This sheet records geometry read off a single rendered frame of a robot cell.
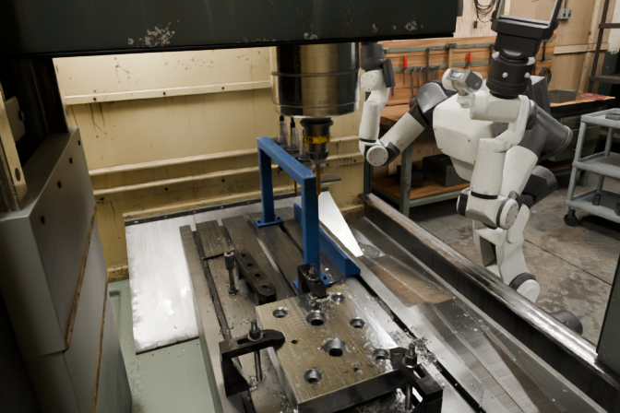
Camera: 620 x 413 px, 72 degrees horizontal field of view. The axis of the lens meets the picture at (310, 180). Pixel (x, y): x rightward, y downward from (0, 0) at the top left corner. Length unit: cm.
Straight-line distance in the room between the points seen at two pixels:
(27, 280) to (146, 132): 126
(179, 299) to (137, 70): 84
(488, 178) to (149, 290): 119
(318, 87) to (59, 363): 52
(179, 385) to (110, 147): 90
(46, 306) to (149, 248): 123
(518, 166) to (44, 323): 105
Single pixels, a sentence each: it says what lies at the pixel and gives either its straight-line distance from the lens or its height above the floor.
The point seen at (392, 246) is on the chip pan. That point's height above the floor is 67.
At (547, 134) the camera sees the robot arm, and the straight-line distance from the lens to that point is 130.
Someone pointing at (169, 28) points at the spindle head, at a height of 159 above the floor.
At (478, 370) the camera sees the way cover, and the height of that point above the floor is 73.
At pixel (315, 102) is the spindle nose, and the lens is 72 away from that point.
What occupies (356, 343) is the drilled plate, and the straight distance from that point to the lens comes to 92.
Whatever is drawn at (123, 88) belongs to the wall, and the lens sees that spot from 174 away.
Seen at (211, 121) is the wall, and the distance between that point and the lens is 179.
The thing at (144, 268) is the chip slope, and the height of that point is 76.
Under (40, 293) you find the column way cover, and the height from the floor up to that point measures 132.
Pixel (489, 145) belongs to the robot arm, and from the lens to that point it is 110.
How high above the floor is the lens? 159
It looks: 20 degrees down
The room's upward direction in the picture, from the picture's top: 2 degrees counter-clockwise
